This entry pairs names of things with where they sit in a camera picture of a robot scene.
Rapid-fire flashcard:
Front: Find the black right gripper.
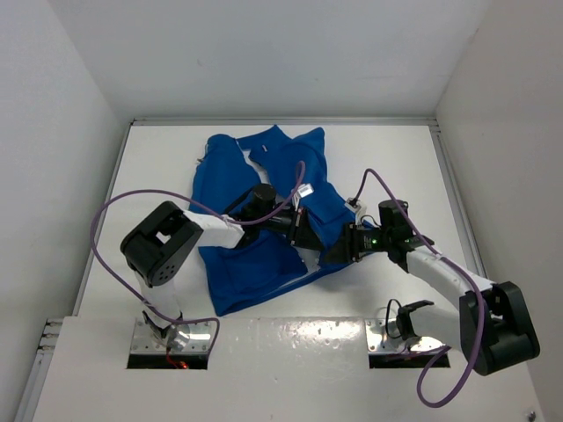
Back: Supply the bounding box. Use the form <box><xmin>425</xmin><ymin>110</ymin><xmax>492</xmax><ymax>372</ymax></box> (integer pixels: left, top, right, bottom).
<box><xmin>320</xmin><ymin>222</ymin><xmax>391</xmax><ymax>264</ymax></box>

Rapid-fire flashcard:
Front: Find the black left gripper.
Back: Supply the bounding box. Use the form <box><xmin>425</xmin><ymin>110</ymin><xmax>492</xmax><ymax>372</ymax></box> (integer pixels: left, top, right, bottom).
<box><xmin>257</xmin><ymin>205</ymin><xmax>325</xmax><ymax>251</ymax></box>

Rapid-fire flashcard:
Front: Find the blue zip jacket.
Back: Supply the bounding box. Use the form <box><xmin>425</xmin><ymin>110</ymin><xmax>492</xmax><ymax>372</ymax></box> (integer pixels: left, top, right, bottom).
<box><xmin>191</xmin><ymin>124</ymin><xmax>366</xmax><ymax>317</ymax></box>

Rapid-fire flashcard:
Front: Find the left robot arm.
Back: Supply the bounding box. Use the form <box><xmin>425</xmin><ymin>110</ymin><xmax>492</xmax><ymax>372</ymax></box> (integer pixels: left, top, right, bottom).
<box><xmin>121</xmin><ymin>184</ymin><xmax>324</xmax><ymax>340</ymax></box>

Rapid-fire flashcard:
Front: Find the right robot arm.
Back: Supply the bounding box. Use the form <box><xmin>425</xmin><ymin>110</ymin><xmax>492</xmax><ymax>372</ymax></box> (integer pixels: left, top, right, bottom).
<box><xmin>324</xmin><ymin>200</ymin><xmax>540</xmax><ymax>375</ymax></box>

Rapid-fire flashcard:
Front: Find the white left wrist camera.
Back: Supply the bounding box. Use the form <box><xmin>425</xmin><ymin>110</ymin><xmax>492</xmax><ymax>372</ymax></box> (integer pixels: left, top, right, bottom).
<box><xmin>292</xmin><ymin>184</ymin><xmax>314</xmax><ymax>209</ymax></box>

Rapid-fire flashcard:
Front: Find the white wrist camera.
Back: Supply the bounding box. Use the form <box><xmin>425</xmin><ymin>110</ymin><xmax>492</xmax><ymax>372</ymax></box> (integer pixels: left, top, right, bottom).
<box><xmin>292</xmin><ymin>184</ymin><xmax>314</xmax><ymax>209</ymax></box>
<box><xmin>345</xmin><ymin>198</ymin><xmax>367</xmax><ymax>223</ymax></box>

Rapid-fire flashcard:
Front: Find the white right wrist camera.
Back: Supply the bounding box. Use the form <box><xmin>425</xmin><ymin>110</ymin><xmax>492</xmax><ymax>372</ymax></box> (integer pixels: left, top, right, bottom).
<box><xmin>345</xmin><ymin>198</ymin><xmax>367</xmax><ymax>223</ymax></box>

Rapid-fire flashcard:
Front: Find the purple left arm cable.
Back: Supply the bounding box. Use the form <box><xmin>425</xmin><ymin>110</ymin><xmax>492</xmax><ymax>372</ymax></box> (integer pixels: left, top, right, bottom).
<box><xmin>90</xmin><ymin>160</ymin><xmax>307</xmax><ymax>366</ymax></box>

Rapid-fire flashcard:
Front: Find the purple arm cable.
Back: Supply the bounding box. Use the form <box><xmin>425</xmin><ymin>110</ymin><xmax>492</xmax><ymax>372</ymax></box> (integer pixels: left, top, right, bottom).
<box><xmin>90</xmin><ymin>160</ymin><xmax>307</xmax><ymax>366</ymax></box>
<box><xmin>351</xmin><ymin>168</ymin><xmax>487</xmax><ymax>408</ymax></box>

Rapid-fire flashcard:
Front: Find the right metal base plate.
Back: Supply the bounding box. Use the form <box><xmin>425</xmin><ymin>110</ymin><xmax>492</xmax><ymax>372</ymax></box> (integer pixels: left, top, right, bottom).
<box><xmin>364</xmin><ymin>318</ymin><xmax>442</xmax><ymax>355</ymax></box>

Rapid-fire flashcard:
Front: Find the metal base plate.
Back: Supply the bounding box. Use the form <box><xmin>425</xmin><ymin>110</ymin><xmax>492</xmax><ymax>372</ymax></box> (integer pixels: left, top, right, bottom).
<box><xmin>364</xmin><ymin>318</ymin><xmax>442</xmax><ymax>355</ymax></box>
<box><xmin>129</xmin><ymin>319</ymin><xmax>214</xmax><ymax>355</ymax></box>

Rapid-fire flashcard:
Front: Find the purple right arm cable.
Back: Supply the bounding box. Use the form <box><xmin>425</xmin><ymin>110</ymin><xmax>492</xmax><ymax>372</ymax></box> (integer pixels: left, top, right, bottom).
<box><xmin>351</xmin><ymin>168</ymin><xmax>487</xmax><ymax>408</ymax></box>

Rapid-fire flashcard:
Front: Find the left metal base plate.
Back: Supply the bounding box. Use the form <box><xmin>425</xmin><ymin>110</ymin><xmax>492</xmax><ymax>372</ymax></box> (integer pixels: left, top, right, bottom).
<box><xmin>129</xmin><ymin>319</ymin><xmax>214</xmax><ymax>355</ymax></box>

